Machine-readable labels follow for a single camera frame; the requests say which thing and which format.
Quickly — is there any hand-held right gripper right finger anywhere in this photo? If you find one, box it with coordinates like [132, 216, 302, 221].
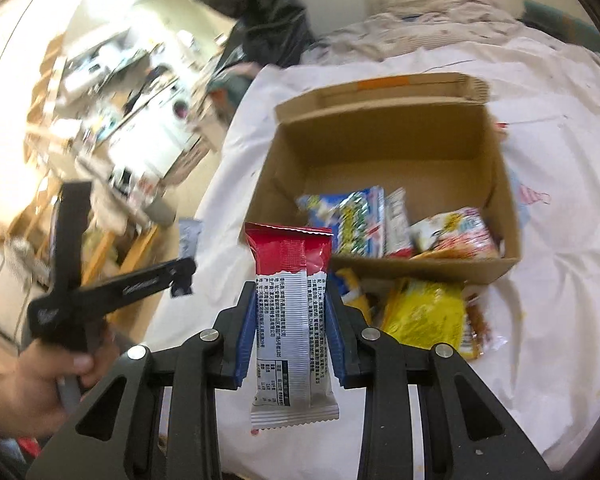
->
[327, 282, 563, 480]

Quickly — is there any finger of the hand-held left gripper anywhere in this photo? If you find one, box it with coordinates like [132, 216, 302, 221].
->
[79, 257, 198, 314]
[49, 181, 94, 302]

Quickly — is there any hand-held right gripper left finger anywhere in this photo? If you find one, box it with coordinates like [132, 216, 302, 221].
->
[27, 280, 259, 480]

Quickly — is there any red white bar packet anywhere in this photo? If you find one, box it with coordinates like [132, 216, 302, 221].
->
[244, 222, 340, 436]

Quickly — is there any blue chip bag yellow character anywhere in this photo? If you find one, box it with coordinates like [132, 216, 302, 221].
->
[332, 267, 376, 324]

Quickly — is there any dark blue white packet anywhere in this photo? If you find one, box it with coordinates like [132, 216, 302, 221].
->
[179, 217, 204, 261]

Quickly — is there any yellow snack packet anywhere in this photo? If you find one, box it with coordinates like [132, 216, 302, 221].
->
[380, 280, 469, 361]

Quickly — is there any blue white cartoon snack bag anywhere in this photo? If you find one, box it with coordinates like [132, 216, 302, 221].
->
[296, 186, 386, 259]

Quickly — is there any white striped snack packet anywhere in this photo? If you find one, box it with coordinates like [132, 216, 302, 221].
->
[384, 187, 415, 259]

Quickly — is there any orange red snack packet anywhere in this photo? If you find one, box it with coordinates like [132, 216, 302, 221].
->
[462, 294, 509, 356]

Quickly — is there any white red cartoon snack packet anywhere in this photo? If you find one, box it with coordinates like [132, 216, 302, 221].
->
[410, 206, 501, 260]

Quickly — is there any cardboard box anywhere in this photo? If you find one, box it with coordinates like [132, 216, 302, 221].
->
[247, 72, 524, 286]

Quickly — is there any person's left hand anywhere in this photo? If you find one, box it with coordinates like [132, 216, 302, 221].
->
[0, 325, 122, 442]

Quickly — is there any wooden stool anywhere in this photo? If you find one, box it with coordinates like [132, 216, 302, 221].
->
[80, 225, 161, 332]

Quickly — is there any grey waste bin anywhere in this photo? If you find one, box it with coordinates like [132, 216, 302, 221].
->
[147, 195, 176, 226]

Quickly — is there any white washing machine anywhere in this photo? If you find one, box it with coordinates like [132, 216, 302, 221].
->
[130, 79, 207, 162]

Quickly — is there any black plastic bag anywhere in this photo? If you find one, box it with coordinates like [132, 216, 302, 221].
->
[180, 0, 316, 69]

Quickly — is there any crumpled grey quilt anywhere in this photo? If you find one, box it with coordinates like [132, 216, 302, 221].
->
[305, 0, 522, 62]

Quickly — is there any green folded mat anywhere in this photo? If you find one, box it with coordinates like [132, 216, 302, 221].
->
[522, 0, 600, 54]

